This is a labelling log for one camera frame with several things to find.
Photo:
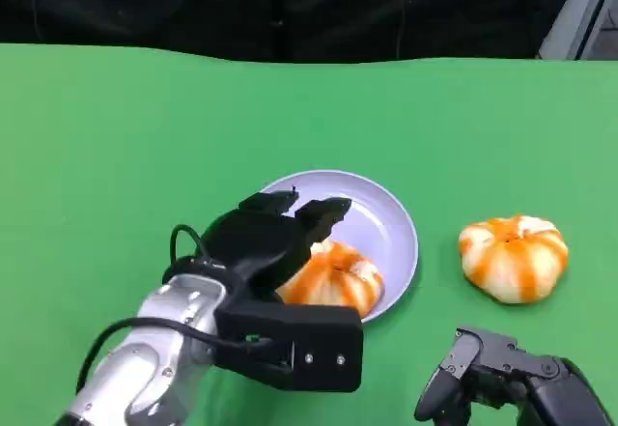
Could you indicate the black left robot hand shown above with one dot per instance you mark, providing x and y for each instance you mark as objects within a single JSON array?
[{"x": 261, "y": 247}]

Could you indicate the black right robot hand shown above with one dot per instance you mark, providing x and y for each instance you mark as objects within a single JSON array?
[{"x": 531, "y": 392}]

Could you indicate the orange white toy bread roll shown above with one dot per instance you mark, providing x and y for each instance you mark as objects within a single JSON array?
[
  {"x": 514, "y": 262},
  {"x": 333, "y": 276}
]

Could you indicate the lilac plate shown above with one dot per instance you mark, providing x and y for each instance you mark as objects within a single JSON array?
[{"x": 372, "y": 218}]

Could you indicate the green table cloth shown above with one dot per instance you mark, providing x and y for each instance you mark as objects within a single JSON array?
[{"x": 120, "y": 146}]

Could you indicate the black curtain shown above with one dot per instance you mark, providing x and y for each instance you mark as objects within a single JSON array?
[{"x": 241, "y": 6}]

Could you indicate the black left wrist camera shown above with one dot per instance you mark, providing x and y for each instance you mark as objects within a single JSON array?
[{"x": 318, "y": 349}]

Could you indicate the grey metal frame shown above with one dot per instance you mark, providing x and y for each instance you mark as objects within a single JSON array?
[{"x": 584, "y": 15}]

